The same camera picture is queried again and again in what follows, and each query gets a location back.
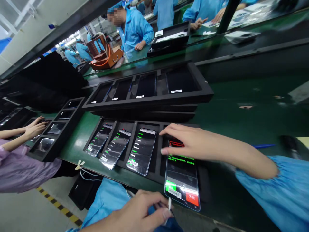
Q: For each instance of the person's body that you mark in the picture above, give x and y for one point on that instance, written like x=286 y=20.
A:
x=108 y=200

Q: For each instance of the dark smartphone with white label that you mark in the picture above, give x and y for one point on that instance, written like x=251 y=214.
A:
x=146 y=86
x=102 y=93
x=181 y=81
x=122 y=90

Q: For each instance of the blue pen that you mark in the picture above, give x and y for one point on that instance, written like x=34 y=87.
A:
x=263 y=146

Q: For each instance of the person's right fingers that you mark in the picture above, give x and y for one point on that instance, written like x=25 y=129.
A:
x=184 y=127

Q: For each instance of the person's left index finger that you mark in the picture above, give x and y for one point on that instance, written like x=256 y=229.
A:
x=155 y=197

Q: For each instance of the narrow black foam tray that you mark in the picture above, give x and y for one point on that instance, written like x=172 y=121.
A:
x=70 y=135

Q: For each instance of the small pale sticker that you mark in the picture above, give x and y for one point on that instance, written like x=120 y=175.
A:
x=245 y=106

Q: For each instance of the person's right thumb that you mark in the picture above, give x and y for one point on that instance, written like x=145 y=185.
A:
x=172 y=150

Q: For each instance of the smartphone with lit test screen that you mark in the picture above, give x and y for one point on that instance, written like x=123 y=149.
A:
x=100 y=139
x=141 y=151
x=115 y=149

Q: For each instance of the black post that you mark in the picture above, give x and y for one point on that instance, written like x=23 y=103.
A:
x=227 y=17

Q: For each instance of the smartphone with dark screen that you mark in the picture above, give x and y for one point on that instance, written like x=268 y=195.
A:
x=56 y=128
x=73 y=104
x=65 y=114
x=45 y=144

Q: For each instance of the black cylindrical object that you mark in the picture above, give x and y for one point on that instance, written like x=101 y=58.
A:
x=291 y=146

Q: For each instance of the smartphone with red green buttons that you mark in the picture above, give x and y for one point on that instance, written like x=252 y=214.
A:
x=182 y=176

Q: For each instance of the person's right index finger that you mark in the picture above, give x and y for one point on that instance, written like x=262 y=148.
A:
x=172 y=133

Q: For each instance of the clear plastic bag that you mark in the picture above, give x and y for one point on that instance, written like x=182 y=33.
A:
x=241 y=36

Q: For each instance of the person's left hand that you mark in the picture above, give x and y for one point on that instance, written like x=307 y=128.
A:
x=137 y=215

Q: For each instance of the person's right hand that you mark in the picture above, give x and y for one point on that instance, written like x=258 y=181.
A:
x=207 y=147

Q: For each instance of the large black panel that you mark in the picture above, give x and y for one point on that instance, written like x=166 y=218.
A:
x=43 y=82

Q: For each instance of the black box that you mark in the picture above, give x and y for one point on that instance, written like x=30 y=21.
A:
x=84 y=191

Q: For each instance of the black tray with white sheets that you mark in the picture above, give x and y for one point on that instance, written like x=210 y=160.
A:
x=169 y=39

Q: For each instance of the person's left thumb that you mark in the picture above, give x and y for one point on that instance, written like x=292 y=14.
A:
x=163 y=216

